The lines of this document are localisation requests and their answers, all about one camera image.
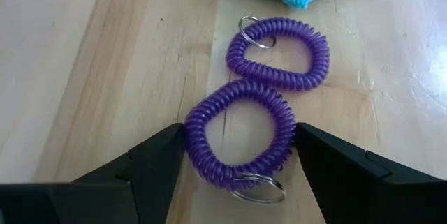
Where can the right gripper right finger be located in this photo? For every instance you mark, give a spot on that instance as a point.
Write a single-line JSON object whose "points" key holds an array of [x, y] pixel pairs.
{"points": [[331, 168]]}

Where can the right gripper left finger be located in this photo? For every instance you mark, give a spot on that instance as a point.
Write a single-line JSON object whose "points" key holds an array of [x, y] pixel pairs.
{"points": [[153, 168]]}

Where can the purple coil wristband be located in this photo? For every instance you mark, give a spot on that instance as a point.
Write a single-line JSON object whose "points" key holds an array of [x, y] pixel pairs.
{"points": [[319, 56], [195, 136]]}

